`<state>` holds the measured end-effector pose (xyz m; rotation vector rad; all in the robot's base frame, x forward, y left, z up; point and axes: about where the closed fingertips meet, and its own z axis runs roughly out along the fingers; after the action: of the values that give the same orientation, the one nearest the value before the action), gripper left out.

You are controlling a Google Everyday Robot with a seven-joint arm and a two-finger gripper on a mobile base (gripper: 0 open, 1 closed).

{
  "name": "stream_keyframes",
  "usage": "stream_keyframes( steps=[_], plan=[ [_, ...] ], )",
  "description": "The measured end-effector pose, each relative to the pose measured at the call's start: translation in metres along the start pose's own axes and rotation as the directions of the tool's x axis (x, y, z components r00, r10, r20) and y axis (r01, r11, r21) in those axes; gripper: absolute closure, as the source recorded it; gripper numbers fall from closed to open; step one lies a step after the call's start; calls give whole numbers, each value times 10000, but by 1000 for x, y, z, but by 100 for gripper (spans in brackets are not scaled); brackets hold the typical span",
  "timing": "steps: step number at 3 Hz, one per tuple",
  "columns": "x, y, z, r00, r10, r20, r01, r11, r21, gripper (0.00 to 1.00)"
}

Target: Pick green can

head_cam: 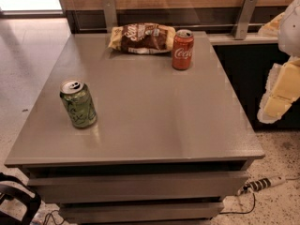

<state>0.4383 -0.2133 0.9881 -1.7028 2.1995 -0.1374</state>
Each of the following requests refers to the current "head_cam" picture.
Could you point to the white power strip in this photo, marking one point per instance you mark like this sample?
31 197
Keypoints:
263 183

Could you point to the red Coca-Cola can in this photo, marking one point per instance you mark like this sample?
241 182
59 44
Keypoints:
182 49

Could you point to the grey drawer cabinet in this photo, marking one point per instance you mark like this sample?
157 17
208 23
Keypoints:
168 146

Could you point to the green soda can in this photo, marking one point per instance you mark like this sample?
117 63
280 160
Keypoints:
78 103

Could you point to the brown chip bag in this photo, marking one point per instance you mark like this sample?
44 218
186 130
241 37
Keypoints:
142 38

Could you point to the left metal bracket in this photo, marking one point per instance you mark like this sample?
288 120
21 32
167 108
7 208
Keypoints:
109 10

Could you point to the metal bracket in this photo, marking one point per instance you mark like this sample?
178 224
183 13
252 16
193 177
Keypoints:
109 10
240 29

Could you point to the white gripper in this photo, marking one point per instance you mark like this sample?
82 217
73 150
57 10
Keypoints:
291 32

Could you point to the right metal bracket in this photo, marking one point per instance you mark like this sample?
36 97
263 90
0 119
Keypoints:
240 29

